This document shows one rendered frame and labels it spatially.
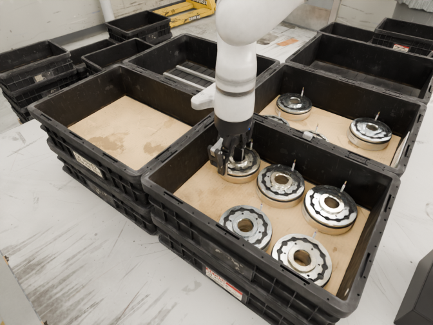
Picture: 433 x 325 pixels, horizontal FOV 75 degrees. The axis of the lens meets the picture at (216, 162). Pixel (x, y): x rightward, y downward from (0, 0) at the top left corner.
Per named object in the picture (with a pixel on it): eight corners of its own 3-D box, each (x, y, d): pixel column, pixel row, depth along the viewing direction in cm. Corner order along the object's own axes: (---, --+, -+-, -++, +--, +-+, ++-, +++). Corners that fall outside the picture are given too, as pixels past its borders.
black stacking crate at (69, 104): (225, 142, 78) (226, 107, 69) (147, 215, 61) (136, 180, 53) (128, 96, 94) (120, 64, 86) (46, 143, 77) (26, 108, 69)
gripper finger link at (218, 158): (209, 143, 54) (215, 158, 59) (203, 149, 54) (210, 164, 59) (220, 149, 53) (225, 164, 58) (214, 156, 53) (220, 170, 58)
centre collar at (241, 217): (263, 225, 53) (263, 223, 53) (248, 243, 50) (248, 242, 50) (241, 211, 55) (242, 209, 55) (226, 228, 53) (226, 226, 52)
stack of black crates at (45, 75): (73, 98, 215) (48, 38, 183) (93, 113, 201) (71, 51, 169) (19, 121, 194) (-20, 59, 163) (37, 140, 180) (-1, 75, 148)
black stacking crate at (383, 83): (423, 94, 95) (442, 62, 87) (404, 140, 78) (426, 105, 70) (312, 62, 112) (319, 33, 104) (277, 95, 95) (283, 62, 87)
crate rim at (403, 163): (423, 111, 71) (428, 104, 69) (397, 184, 54) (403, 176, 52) (281, 68, 88) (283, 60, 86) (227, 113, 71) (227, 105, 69)
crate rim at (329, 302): (397, 185, 54) (403, 177, 52) (347, 325, 37) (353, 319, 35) (227, 113, 71) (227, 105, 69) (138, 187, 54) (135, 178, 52)
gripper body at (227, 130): (237, 126, 49) (234, 163, 56) (262, 104, 54) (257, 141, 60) (204, 110, 52) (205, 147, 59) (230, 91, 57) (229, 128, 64)
